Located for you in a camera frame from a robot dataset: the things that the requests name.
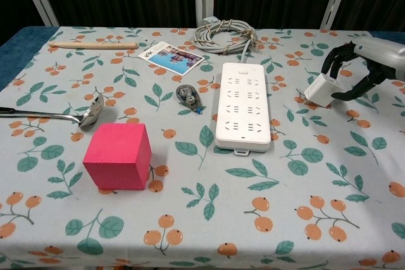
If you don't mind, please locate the blue picture postcard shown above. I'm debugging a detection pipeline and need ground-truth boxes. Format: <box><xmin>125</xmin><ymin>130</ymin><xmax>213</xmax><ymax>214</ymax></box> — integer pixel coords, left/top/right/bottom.
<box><xmin>137</xmin><ymin>40</ymin><xmax>205</xmax><ymax>76</ymax></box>

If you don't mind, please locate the floral tablecloth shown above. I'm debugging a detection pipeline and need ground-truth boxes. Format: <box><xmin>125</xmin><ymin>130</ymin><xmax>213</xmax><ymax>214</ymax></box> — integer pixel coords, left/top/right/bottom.
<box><xmin>0</xmin><ymin>26</ymin><xmax>405</xmax><ymax>270</ymax></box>

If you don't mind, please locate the wooden stick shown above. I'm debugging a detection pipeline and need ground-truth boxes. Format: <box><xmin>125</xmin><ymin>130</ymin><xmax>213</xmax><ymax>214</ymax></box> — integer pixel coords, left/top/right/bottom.
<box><xmin>47</xmin><ymin>40</ymin><xmax>138</xmax><ymax>51</ymax></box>

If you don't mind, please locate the steel ladle black handle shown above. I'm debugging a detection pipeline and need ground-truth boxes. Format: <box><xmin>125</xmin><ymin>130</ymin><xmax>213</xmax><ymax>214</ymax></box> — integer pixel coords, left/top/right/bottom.
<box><xmin>0</xmin><ymin>94</ymin><xmax>105</xmax><ymax>130</ymax></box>

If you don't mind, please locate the white power strip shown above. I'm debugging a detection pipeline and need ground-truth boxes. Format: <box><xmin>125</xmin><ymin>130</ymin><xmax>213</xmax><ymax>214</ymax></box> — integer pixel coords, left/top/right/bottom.
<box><xmin>214</xmin><ymin>61</ymin><xmax>273</xmax><ymax>157</ymax></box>

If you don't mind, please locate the white power adapter plug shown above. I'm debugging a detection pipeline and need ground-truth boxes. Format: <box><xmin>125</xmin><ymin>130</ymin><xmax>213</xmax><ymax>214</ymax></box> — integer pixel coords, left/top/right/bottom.
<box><xmin>304</xmin><ymin>73</ymin><xmax>344</xmax><ymax>108</ymax></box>

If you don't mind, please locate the pink foam cube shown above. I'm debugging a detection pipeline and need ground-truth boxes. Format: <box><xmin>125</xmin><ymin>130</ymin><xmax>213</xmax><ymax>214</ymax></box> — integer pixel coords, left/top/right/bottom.
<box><xmin>82</xmin><ymin>122</ymin><xmax>153</xmax><ymax>192</ymax></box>

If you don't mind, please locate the grey correction tape dispenser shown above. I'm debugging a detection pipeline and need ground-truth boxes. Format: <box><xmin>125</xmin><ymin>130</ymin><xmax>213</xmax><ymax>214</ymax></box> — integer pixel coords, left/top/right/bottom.
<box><xmin>175</xmin><ymin>84</ymin><xmax>204</xmax><ymax>116</ymax></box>

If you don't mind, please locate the coiled grey power cable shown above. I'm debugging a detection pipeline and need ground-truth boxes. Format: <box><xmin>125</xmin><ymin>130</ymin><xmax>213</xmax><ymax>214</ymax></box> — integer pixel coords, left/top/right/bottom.
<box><xmin>193</xmin><ymin>16</ymin><xmax>259</xmax><ymax>63</ymax></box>

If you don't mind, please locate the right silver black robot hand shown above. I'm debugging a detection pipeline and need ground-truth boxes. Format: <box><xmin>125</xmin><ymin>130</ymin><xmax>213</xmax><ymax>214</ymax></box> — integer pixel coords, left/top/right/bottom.
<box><xmin>321</xmin><ymin>36</ymin><xmax>405</xmax><ymax>102</ymax></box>

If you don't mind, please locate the blue table cover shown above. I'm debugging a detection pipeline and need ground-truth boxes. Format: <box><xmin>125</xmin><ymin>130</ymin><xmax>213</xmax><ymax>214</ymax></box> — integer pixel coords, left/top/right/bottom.
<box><xmin>0</xmin><ymin>26</ymin><xmax>59</xmax><ymax>59</ymax></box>

